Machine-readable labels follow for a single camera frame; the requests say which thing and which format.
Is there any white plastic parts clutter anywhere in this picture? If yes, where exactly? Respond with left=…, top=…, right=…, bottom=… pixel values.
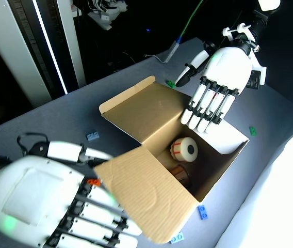
left=87, top=0, right=129, bottom=31

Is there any thin white cable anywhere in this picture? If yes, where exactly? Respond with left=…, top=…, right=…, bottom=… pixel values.
left=144, top=53, right=167, bottom=63

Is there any green cable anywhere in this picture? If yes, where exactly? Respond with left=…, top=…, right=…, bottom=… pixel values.
left=178, top=0, right=205, bottom=41

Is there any white backdrop sheet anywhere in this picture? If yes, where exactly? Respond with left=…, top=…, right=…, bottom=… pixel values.
left=215, top=121, right=293, bottom=248

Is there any red and brown toy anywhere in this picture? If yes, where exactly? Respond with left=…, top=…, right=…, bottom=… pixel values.
left=168, top=165, right=191, bottom=191

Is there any light blue toy brick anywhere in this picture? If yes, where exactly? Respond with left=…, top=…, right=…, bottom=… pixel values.
left=170, top=232, right=185, bottom=245

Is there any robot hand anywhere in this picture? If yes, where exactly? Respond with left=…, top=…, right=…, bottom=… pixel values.
left=0, top=141, right=143, bottom=248
left=174, top=42, right=253, bottom=134

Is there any white cabinet frame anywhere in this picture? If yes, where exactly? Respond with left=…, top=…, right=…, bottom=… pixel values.
left=0, top=0, right=87, bottom=109

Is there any pale grey-blue toy brick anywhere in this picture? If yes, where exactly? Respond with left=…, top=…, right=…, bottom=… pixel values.
left=86, top=131, right=101, bottom=142

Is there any cream striped ball toy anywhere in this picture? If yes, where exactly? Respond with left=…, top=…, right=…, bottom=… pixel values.
left=169, top=137, right=199, bottom=163

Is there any cardboard box white outside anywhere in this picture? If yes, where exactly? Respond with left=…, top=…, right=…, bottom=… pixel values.
left=94, top=75, right=250, bottom=245

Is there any grey table cloth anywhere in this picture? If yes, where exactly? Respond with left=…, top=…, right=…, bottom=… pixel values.
left=0, top=37, right=293, bottom=248

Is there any white light strip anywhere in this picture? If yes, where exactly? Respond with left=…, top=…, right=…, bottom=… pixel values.
left=32, top=0, right=69, bottom=96

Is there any wrist cable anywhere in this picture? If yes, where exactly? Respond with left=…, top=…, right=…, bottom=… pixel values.
left=16, top=132, right=50, bottom=156

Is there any grey adapter with blue plug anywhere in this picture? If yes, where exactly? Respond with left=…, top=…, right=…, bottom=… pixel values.
left=164, top=38, right=182, bottom=63

